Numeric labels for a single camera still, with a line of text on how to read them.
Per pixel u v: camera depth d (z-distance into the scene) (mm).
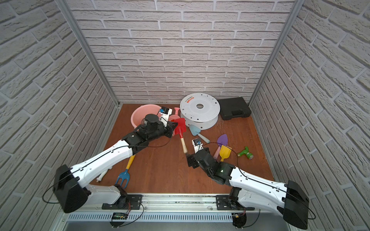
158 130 629
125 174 829
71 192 380
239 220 683
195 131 1031
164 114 643
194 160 673
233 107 1076
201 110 1035
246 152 900
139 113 927
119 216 721
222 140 976
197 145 655
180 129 771
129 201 724
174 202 757
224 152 909
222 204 733
